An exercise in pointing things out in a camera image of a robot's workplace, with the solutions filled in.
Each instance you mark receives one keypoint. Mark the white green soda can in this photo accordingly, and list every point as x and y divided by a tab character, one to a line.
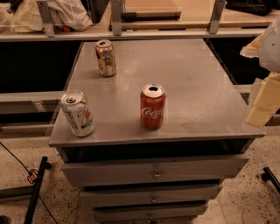
78	113

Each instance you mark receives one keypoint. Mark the grey drawer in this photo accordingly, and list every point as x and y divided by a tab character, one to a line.
155	170
150	195
149	213

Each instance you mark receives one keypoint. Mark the red coke can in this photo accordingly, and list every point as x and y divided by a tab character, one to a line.
152	106

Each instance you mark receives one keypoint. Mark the bottom grey drawer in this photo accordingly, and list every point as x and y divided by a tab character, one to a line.
149	213

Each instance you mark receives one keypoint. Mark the black stand leg right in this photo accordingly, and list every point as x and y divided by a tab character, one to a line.
268	175

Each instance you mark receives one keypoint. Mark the white cloth heap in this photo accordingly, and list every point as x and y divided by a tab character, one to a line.
25	16

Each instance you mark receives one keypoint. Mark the wooden board on shelf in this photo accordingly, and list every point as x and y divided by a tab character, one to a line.
149	10

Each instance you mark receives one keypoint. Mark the black stand leg left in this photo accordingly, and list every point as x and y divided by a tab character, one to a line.
36	178

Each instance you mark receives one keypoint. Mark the grey drawer cabinet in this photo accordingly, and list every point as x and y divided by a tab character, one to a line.
157	139

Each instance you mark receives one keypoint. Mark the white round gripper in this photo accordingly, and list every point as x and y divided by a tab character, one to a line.
270	52

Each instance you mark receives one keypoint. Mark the middle grey drawer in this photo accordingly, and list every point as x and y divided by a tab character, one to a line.
150	195

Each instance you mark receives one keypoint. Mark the top grey drawer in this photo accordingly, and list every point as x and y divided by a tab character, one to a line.
155	170

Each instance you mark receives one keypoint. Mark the grey metal railing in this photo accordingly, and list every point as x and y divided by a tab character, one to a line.
116	30

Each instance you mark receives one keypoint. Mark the orange soda can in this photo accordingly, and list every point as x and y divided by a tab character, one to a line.
105	57

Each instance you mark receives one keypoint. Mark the black stand leg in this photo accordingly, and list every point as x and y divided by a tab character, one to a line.
268	175
36	178

